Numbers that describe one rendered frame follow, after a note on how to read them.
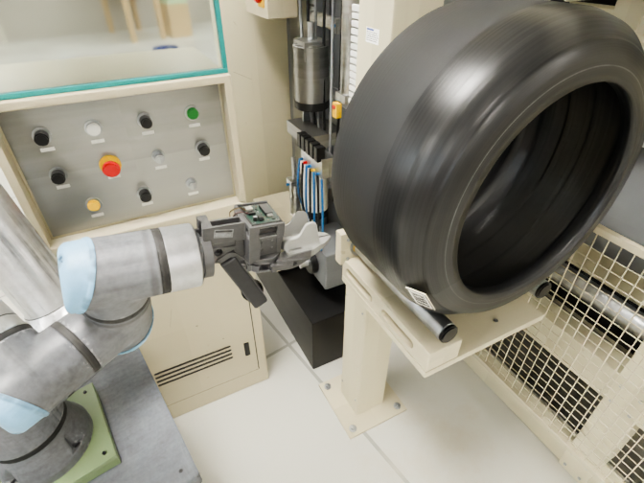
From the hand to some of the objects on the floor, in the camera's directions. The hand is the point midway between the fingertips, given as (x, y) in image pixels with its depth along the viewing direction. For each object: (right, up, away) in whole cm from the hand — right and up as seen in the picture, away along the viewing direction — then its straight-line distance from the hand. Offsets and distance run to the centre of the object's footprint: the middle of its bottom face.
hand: (322, 241), depth 68 cm
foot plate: (+17, -66, +104) cm, 124 cm away
